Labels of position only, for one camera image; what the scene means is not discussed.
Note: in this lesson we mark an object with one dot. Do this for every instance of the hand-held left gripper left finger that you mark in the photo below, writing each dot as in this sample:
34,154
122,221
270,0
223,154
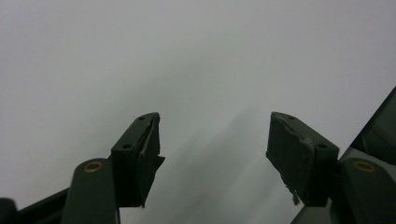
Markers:
134,161

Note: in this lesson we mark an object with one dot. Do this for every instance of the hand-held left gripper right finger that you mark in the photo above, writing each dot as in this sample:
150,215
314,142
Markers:
295,155

